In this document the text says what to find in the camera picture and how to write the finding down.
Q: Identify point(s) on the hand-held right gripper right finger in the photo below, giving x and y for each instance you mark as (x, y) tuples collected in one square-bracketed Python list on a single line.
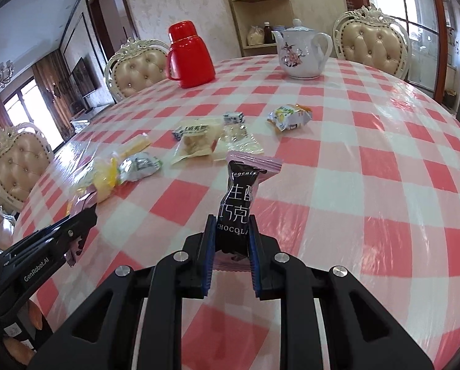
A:
[(255, 277)]

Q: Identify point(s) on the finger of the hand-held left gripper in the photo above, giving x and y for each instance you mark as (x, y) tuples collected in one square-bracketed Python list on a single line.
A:
[(60, 229), (74, 248)]

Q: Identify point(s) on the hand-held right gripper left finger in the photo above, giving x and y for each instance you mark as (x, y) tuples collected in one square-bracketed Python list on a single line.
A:
[(207, 277)]

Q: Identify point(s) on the pink snack packet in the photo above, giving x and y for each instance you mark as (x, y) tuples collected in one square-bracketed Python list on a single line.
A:
[(81, 202)]

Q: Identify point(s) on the purple black chocolate packet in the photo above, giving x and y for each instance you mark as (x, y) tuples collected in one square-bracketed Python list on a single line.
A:
[(235, 208)]

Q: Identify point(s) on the clear pale bread packet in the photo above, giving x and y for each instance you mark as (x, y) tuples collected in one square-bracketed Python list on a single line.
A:
[(239, 142)]

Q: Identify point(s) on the small blue white candy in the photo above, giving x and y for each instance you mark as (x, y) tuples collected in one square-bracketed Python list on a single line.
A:
[(234, 117)]

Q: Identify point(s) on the person's left hand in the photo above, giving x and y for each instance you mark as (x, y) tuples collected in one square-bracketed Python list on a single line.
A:
[(33, 312)]

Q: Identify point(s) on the yellow sponge cake packet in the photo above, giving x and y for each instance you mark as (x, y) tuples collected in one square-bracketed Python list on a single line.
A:
[(104, 179)]

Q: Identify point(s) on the beige tufted chair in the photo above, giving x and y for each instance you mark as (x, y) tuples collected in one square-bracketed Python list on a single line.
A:
[(139, 71), (20, 165), (372, 40)]

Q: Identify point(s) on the light green white packet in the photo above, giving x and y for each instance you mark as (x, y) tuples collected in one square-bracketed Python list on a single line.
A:
[(141, 165)]

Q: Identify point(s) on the long pale yellow packet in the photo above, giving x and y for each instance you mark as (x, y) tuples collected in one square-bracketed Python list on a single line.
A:
[(133, 145)]

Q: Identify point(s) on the television cabinet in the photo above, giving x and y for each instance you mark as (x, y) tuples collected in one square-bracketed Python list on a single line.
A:
[(91, 117)]

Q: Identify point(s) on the golden pastry clear packet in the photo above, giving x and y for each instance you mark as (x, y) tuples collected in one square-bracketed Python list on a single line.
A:
[(193, 148)]

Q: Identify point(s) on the brown curtain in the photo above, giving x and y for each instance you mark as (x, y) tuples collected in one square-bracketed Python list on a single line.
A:
[(52, 96)]

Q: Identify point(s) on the white packet with dark print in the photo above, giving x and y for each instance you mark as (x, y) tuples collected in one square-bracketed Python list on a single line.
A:
[(193, 129)]

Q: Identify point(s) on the green orange snack packet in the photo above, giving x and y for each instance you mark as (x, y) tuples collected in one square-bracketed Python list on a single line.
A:
[(289, 117)]

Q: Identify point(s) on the red thermos jug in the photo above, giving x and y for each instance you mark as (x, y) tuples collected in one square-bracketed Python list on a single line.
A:
[(189, 57)]

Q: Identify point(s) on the white floral teapot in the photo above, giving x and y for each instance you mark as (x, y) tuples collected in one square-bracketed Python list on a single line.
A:
[(299, 52)]

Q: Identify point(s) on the pale food bag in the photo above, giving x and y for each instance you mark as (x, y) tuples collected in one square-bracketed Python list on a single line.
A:
[(256, 35)]

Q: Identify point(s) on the brown bottle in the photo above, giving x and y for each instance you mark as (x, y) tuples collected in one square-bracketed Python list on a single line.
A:
[(268, 34)]

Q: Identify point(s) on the wooden corner shelf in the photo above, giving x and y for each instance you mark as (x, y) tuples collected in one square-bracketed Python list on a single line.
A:
[(261, 9)]

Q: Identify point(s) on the glass panel door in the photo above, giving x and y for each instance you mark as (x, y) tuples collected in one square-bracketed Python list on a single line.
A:
[(407, 27)]

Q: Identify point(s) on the wall television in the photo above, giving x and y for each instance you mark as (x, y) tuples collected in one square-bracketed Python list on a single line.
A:
[(84, 79)]

